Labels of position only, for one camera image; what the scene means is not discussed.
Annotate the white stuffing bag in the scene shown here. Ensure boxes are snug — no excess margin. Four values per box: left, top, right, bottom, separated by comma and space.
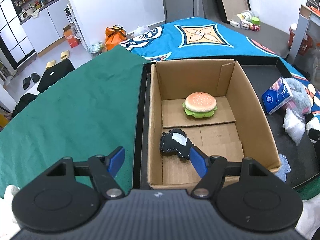
283, 108, 306, 145

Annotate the grey fluffy plush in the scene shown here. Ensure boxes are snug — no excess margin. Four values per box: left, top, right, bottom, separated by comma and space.
285, 77, 311, 116

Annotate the black stitched felt toy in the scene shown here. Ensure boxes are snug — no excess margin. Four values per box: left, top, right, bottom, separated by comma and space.
159, 128, 194, 160

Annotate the blue tissue pack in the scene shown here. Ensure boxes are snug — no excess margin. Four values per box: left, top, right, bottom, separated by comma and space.
261, 77, 293, 114

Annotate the plush hamburger toy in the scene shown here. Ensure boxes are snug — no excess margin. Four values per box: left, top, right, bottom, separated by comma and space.
182, 92, 217, 119

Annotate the small white soft roll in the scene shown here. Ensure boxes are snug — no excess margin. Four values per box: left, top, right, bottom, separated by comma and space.
306, 116, 320, 131

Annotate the blue knitted cloth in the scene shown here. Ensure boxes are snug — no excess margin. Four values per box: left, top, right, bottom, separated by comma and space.
275, 154, 291, 182

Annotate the green cloth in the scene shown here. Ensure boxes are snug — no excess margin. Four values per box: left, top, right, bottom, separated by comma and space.
1, 46, 145, 191

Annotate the black stool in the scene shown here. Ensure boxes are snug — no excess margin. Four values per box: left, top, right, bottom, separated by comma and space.
37, 59, 75, 93

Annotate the white desk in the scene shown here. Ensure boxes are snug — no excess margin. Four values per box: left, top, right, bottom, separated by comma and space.
287, 4, 319, 64

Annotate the yellow slipper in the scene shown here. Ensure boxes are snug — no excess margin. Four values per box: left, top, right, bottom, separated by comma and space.
46, 60, 56, 70
60, 50, 70, 61

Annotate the orange paper bag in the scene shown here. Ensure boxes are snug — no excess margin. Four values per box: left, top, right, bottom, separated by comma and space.
105, 25, 126, 51

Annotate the blue patterned blanket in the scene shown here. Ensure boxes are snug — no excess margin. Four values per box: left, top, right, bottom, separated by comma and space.
120, 16, 320, 100

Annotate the orange cardboard box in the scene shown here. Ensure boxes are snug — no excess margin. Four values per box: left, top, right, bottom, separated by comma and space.
63, 25, 80, 48

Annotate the white plastic bag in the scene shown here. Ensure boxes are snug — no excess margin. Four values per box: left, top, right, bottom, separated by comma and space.
132, 25, 150, 37

